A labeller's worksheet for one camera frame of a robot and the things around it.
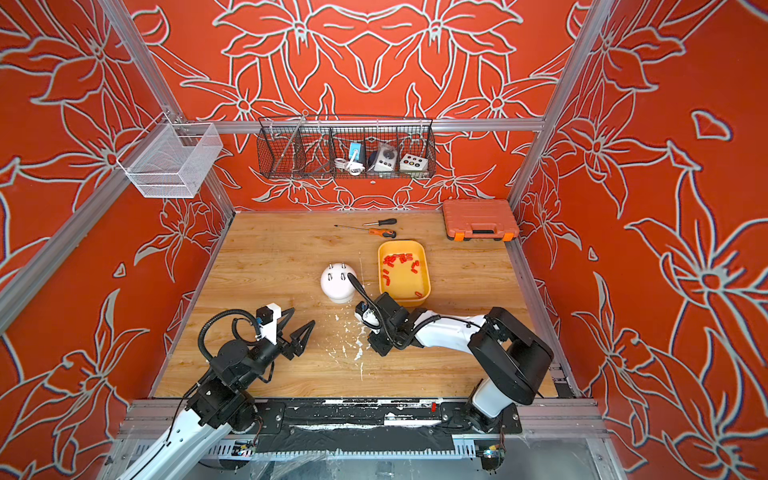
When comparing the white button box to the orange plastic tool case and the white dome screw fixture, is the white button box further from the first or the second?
the white dome screw fixture

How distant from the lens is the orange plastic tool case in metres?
1.09

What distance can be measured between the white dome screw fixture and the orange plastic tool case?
0.44 m

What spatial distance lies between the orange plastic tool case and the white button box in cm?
26

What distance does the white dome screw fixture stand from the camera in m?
0.89

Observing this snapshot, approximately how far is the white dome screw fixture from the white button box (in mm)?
375

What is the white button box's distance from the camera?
0.94 metres

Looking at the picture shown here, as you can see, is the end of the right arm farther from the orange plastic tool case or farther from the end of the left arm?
the orange plastic tool case
